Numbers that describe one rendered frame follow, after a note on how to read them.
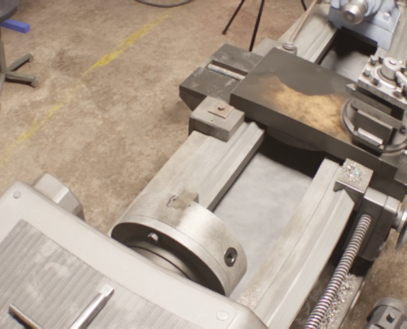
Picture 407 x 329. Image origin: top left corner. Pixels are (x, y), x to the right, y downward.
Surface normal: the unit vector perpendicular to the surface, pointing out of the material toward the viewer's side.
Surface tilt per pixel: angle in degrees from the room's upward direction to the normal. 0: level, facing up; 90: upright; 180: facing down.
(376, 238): 90
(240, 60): 0
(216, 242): 37
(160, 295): 0
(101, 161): 0
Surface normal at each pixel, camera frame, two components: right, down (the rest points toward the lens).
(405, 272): 0.06, -0.69
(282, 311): 0.56, -0.34
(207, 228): 0.40, -0.49
